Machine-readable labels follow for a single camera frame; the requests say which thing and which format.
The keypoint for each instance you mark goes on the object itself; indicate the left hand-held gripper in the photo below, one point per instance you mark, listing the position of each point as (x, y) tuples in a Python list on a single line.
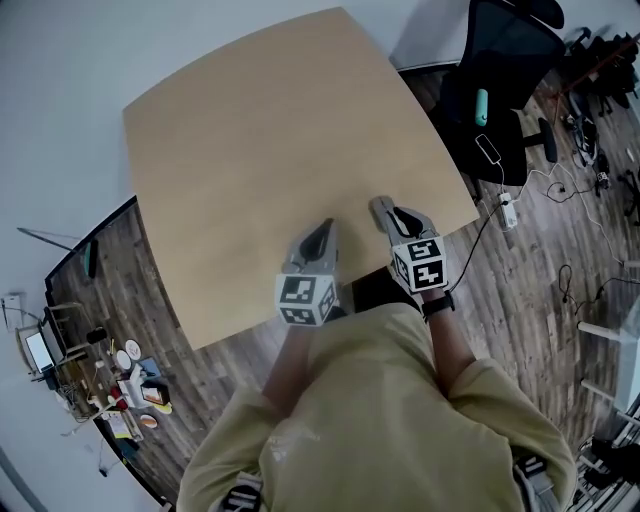
[(300, 295)]

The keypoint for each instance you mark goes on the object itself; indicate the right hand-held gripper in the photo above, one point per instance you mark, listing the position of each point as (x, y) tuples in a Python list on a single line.
[(420, 265)]

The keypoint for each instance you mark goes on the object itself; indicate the person's right forearm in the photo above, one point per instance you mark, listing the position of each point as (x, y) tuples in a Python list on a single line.
[(447, 345)]

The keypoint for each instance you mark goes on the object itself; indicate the person's left forearm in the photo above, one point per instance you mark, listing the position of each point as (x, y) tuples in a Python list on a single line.
[(290, 370)]

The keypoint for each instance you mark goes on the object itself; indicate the black chair seat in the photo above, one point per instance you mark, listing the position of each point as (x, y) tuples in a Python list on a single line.
[(375, 292)]

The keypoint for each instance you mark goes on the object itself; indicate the black wrist watch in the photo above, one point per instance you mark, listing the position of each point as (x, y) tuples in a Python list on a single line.
[(439, 304)]

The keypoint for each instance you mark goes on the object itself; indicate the white smartphone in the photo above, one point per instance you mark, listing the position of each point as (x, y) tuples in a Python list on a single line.
[(488, 149)]

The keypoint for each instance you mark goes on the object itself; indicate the white power strip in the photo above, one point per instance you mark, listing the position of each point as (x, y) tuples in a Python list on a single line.
[(508, 210)]

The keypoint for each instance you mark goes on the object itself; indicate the teal handheld device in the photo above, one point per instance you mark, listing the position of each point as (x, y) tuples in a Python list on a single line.
[(482, 107)]

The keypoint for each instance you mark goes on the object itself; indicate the black mesh office chair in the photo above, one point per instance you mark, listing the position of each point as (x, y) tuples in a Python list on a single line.
[(495, 60)]

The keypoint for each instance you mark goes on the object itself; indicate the olive yellow shirt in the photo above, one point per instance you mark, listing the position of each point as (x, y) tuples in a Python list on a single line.
[(380, 425)]

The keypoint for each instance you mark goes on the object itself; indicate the white round disc red mark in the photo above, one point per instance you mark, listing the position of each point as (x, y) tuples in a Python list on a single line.
[(133, 348)]

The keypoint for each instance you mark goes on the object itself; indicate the orange and black box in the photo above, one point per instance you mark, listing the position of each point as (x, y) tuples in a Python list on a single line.
[(156, 394)]

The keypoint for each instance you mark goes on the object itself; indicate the plain white round disc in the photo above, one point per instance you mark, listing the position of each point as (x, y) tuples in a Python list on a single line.
[(123, 358)]

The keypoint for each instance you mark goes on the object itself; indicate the red tripod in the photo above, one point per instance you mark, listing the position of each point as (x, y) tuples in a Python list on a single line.
[(595, 65)]

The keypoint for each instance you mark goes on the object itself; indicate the white box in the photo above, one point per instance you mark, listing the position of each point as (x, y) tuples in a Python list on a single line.
[(131, 392)]

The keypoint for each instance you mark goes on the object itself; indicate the orange and white dish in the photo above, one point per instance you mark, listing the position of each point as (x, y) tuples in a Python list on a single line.
[(149, 421)]

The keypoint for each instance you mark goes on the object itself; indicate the red cup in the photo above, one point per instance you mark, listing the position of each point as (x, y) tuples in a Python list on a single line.
[(116, 397)]

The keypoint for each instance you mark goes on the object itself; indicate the wooden rack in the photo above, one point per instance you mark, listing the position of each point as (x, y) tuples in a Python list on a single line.
[(65, 325)]

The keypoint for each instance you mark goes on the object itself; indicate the white side table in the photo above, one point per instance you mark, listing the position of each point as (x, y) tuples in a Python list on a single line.
[(627, 360)]

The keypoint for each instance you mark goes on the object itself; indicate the open laptop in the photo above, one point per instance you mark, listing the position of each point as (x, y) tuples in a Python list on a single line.
[(39, 352)]

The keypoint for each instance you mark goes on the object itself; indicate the white wall outlet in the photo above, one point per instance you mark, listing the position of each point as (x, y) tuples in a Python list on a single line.
[(13, 310)]

